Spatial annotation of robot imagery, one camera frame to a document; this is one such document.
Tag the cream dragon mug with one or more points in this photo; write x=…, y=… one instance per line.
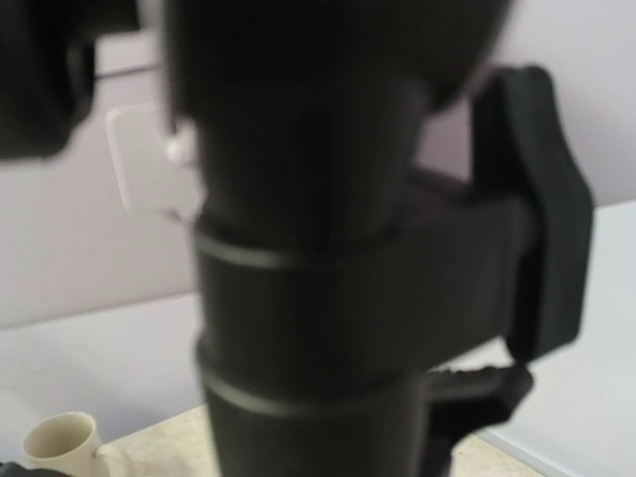
x=70, y=443

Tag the silver tripod stand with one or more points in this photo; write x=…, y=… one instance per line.
x=374, y=212

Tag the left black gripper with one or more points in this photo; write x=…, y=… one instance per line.
x=48, y=69

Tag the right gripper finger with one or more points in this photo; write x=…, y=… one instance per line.
x=463, y=402

